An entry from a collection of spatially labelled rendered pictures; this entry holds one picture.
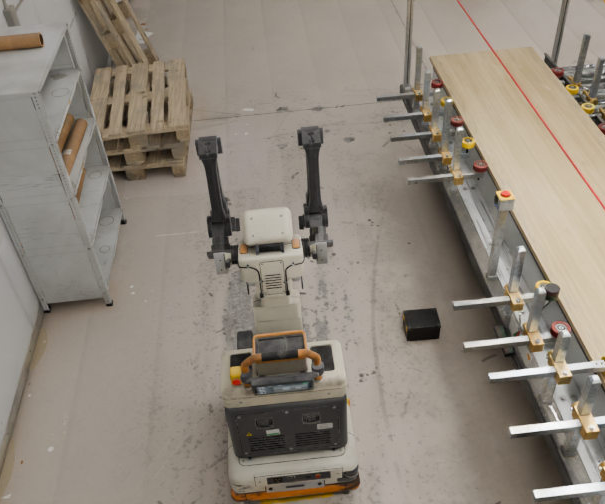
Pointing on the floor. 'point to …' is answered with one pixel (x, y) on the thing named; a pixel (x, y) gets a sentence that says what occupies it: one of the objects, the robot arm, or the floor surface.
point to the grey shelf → (44, 164)
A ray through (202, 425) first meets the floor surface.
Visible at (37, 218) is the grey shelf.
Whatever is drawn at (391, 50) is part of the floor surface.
